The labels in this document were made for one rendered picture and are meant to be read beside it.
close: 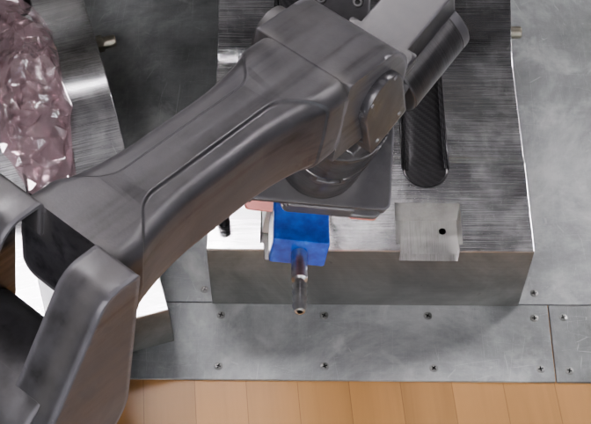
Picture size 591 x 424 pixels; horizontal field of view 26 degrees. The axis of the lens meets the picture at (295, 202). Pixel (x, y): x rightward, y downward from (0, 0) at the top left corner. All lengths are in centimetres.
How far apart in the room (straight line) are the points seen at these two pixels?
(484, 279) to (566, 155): 19
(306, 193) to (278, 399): 24
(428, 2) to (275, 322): 38
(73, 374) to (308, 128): 19
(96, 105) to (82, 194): 50
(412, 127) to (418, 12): 31
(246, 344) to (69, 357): 50
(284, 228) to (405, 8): 23
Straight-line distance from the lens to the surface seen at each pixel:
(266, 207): 90
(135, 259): 60
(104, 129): 110
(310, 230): 96
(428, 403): 106
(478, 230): 103
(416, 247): 105
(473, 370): 107
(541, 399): 107
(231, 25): 115
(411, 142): 108
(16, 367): 62
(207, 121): 66
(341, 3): 87
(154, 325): 105
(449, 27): 82
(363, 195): 89
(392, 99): 74
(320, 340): 108
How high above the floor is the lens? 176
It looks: 57 degrees down
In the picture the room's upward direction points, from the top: straight up
